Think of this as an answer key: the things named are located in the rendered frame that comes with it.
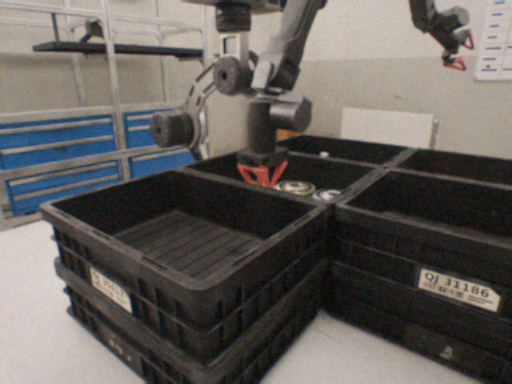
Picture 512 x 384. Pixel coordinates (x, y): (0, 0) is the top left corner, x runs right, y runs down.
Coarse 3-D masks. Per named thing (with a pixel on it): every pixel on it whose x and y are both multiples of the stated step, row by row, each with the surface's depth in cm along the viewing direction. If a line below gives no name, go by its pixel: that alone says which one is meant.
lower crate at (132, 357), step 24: (72, 288) 59; (312, 288) 59; (72, 312) 61; (96, 312) 53; (120, 312) 46; (288, 312) 53; (312, 312) 62; (96, 336) 56; (120, 336) 50; (144, 336) 43; (264, 336) 48; (288, 336) 55; (120, 360) 51; (144, 360) 48; (168, 360) 41; (240, 360) 44; (264, 360) 50
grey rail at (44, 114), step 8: (128, 104) 247; (136, 104) 246; (144, 104) 248; (152, 104) 252; (160, 104) 257; (168, 104) 262; (176, 104) 267; (208, 104) 291; (24, 112) 198; (32, 112) 198; (40, 112) 199; (48, 112) 202; (56, 112) 205; (64, 112) 208; (72, 112) 212; (80, 112) 215; (88, 112) 219; (96, 112) 223; (104, 112) 227; (112, 112) 231; (0, 120) 185; (8, 120) 188; (16, 120) 190; (24, 120) 193; (32, 120) 197
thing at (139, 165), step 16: (144, 112) 251; (128, 128) 243; (144, 128) 252; (128, 144) 247; (144, 144) 257; (128, 160) 251; (144, 160) 260; (160, 160) 271; (176, 160) 282; (192, 160) 294
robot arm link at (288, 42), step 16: (288, 0) 65; (304, 0) 62; (320, 0) 64; (288, 16) 64; (304, 16) 63; (288, 32) 63; (304, 32) 64; (272, 48) 64; (288, 48) 63; (304, 48) 66; (272, 64) 63; (288, 64) 67; (272, 80) 63; (288, 80) 66
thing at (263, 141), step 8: (256, 128) 66; (264, 128) 66; (272, 128) 68; (256, 136) 67; (264, 136) 66; (272, 136) 67; (256, 144) 67; (264, 144) 67; (272, 144) 68; (240, 152) 69; (248, 152) 69; (256, 152) 68; (264, 152) 68; (272, 152) 68; (280, 152) 70; (256, 160) 66; (264, 160) 67
